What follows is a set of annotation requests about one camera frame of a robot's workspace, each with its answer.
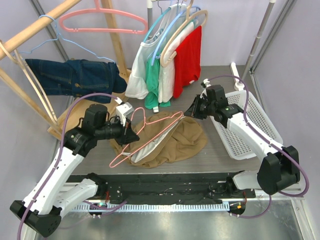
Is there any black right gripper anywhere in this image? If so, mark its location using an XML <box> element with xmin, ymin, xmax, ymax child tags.
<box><xmin>185</xmin><ymin>94</ymin><xmax>216</xmax><ymax>120</ymax></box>

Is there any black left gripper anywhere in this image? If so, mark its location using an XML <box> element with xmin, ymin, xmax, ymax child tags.
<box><xmin>95</xmin><ymin>114</ymin><xmax>140</xmax><ymax>147</ymax></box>

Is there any pink wire hanger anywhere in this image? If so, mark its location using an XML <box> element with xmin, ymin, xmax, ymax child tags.
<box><xmin>109</xmin><ymin>107</ymin><xmax>183</xmax><ymax>168</ymax></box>

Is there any tan cloth garment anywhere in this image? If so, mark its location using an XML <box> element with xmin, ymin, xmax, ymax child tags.
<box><xmin>124</xmin><ymin>116</ymin><xmax>208</xmax><ymax>169</ymax></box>

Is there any blue denim skirt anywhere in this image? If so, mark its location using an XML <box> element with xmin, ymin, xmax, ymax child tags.
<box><xmin>25</xmin><ymin>59</ymin><xmax>127</xmax><ymax>98</ymax></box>

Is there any light blue wire hanger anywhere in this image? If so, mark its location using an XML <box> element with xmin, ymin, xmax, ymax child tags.
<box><xmin>18</xmin><ymin>14</ymin><xmax>117</xmax><ymax>64</ymax></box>

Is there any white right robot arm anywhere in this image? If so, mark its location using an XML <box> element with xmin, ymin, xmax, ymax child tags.
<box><xmin>184</xmin><ymin>85</ymin><xmax>301</xmax><ymax>198</ymax></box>

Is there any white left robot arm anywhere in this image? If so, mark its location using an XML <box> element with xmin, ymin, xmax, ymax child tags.
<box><xmin>10</xmin><ymin>102</ymin><xmax>140</xmax><ymax>238</ymax></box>

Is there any beige plastic hanger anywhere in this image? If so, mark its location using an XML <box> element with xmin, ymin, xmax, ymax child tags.
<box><xmin>160</xmin><ymin>0</ymin><xmax>208</xmax><ymax>68</ymax></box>

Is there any wooden hanger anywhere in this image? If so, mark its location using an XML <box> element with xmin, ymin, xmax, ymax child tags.
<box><xmin>0</xmin><ymin>40</ymin><xmax>58</xmax><ymax>126</ymax></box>

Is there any blue plastic hanger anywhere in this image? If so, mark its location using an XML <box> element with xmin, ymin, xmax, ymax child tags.
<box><xmin>148</xmin><ymin>3</ymin><xmax>202</xmax><ymax>65</ymax></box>

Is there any pink plastic hanger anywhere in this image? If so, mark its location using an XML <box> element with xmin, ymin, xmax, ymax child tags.
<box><xmin>58</xmin><ymin>0</ymin><xmax>148</xmax><ymax>35</ymax></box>

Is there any teal plastic hanger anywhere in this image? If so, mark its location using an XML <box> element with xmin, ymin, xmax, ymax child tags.
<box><xmin>143</xmin><ymin>0</ymin><xmax>180</xmax><ymax>43</ymax></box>

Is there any white hanging shirt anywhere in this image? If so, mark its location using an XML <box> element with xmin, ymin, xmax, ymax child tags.
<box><xmin>158</xmin><ymin>22</ymin><xmax>194</xmax><ymax>103</ymax></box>

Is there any green hanging shirt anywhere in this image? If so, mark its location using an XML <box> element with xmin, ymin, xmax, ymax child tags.
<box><xmin>144</xmin><ymin>57</ymin><xmax>171</xmax><ymax>113</ymax></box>

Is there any white rack foot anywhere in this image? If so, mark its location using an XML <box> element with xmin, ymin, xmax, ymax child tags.
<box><xmin>229</xmin><ymin>62</ymin><xmax>245</xmax><ymax>91</ymax></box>

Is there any white long sleeve shirt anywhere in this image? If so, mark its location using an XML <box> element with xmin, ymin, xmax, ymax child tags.
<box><xmin>124</xmin><ymin>4</ymin><xmax>187</xmax><ymax>100</ymax></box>

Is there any red hanging shirt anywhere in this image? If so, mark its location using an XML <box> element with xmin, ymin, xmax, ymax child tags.
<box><xmin>173</xmin><ymin>25</ymin><xmax>202</xmax><ymax>99</ymax></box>

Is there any white plastic laundry basket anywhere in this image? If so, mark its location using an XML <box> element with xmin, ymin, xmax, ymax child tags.
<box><xmin>209</xmin><ymin>89</ymin><xmax>284</xmax><ymax>161</ymax></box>

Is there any metal garment rack pole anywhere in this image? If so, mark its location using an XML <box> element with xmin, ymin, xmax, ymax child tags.
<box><xmin>241</xmin><ymin>0</ymin><xmax>276</xmax><ymax>80</ymax></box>

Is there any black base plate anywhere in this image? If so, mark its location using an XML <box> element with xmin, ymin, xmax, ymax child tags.
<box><xmin>64</xmin><ymin>172</ymin><xmax>257</xmax><ymax>205</ymax></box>

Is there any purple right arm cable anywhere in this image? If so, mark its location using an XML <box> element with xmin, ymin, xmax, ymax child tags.
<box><xmin>207</xmin><ymin>74</ymin><xmax>310</xmax><ymax>197</ymax></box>

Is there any wooden rack rail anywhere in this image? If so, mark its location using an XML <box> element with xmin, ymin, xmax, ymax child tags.
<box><xmin>3</xmin><ymin>0</ymin><xmax>81</xmax><ymax>53</ymax></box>

